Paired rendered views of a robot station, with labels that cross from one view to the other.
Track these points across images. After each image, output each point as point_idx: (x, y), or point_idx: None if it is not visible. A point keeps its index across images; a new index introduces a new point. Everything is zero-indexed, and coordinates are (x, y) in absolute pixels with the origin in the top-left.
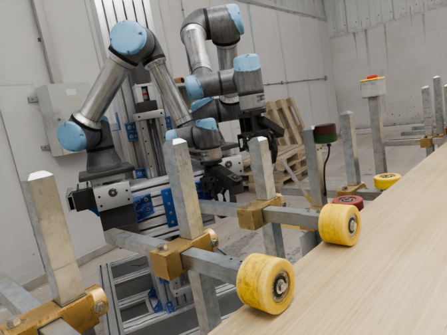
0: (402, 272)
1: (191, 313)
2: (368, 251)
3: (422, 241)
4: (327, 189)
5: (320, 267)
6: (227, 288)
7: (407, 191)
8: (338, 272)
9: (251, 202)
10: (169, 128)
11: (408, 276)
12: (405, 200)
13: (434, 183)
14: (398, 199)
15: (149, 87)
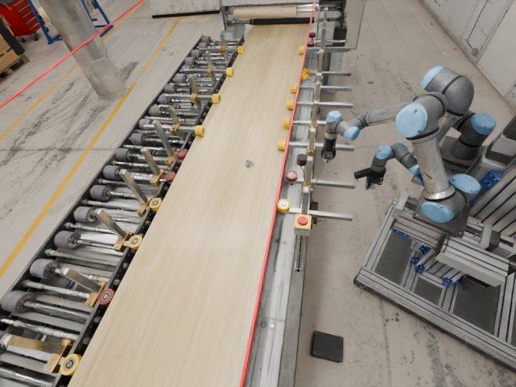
0: (266, 140)
1: (407, 249)
2: (274, 146)
3: (262, 152)
4: (318, 212)
5: (282, 138)
6: (409, 277)
7: (271, 186)
8: (278, 137)
9: (314, 143)
10: (488, 184)
11: (264, 140)
12: (271, 177)
13: (262, 196)
14: (273, 177)
15: (500, 137)
